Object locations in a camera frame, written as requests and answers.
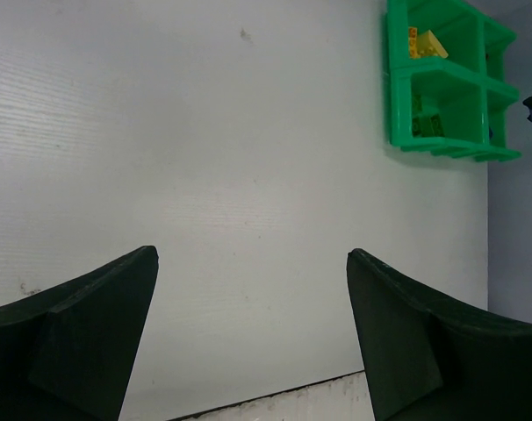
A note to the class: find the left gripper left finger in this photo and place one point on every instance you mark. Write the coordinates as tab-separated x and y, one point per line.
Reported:
67	353

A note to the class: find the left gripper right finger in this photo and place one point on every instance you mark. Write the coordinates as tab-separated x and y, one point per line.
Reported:
429	356

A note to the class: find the yellow long lego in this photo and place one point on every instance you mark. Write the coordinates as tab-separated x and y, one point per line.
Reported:
412	42

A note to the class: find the green two-by-four lego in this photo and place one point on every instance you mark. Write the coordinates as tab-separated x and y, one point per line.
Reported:
416	104

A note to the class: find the green four-compartment tray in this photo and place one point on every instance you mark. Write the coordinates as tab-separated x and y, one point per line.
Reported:
467	90

